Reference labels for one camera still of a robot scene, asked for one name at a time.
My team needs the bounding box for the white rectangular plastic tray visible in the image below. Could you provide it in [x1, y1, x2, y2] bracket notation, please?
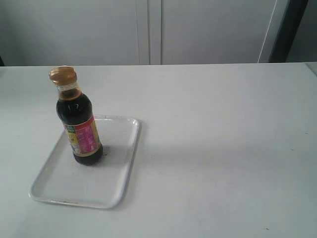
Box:
[29, 115, 141, 209]

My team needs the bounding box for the dark vertical post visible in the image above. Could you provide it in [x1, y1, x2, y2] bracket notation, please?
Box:
[268, 0, 309, 63]

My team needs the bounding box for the dark soy sauce bottle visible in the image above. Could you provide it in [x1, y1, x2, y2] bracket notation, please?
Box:
[49, 66, 103, 166]

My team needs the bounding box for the white cabinet with doors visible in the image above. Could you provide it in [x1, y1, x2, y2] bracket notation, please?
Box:
[0, 0, 288, 66]

